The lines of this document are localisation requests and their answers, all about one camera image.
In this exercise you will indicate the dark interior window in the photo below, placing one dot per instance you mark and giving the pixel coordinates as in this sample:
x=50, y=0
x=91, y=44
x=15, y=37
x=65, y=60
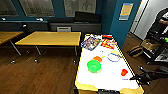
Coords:
x=36, y=7
x=80, y=6
x=8, y=7

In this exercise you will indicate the yellow wall sign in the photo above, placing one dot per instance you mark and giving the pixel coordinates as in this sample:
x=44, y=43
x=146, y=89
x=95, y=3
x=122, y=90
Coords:
x=126, y=11

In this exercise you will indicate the red orange snack box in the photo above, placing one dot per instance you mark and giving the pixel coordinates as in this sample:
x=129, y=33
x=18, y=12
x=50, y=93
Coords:
x=108, y=43

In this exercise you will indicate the small orange bowl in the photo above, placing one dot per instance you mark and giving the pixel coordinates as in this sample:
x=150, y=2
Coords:
x=97, y=58

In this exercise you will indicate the colourful items pile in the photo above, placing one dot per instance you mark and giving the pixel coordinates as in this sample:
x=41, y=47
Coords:
x=90, y=42

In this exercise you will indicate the wooden office table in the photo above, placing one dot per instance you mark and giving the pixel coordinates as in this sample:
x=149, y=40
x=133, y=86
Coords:
x=50, y=37

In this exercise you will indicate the brown bag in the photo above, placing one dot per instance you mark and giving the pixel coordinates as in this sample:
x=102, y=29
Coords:
x=136, y=51

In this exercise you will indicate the black wheeled cart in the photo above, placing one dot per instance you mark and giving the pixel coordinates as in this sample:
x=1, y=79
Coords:
x=160, y=50

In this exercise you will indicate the cardboard box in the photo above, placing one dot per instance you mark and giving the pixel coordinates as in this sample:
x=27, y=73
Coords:
x=148, y=44

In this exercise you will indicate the grey low cabinet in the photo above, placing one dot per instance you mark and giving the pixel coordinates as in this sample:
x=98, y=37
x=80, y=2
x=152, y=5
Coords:
x=73, y=27

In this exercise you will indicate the blue rimmed white bowl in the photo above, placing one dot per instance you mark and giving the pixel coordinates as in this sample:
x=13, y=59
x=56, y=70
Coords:
x=113, y=57

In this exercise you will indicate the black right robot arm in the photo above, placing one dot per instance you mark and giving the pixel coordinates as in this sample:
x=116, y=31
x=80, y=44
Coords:
x=161, y=74

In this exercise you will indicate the green plastic bowl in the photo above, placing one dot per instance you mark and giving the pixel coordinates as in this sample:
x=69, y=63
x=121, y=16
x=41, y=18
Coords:
x=94, y=65

